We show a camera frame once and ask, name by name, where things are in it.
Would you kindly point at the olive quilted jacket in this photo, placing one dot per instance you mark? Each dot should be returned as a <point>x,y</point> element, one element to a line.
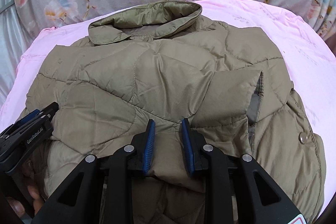
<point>165,61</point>

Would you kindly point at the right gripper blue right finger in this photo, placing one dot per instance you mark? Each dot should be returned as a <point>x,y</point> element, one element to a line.
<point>238,189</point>

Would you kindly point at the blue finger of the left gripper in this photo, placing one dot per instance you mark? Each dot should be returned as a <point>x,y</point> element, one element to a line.
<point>49,111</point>
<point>29,117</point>

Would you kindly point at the person's left hand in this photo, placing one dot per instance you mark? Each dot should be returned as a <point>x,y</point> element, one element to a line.
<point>26,193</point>

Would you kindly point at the pink bed sheet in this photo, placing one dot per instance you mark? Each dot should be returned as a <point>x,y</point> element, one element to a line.
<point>310,63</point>

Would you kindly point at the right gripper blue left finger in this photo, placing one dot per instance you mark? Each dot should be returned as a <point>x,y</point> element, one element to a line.
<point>99,190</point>

